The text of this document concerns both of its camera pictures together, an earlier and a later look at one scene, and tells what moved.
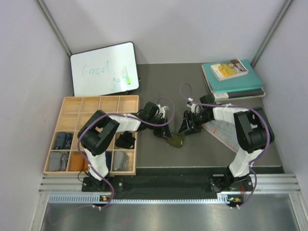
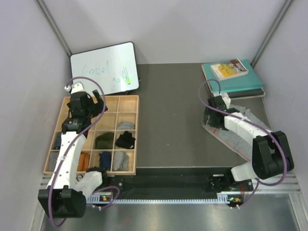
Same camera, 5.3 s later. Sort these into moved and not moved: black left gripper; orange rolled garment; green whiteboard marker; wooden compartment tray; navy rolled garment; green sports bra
Moved: black left gripper; green sports bra
Not moved: orange rolled garment; navy rolled garment; green whiteboard marker; wooden compartment tray
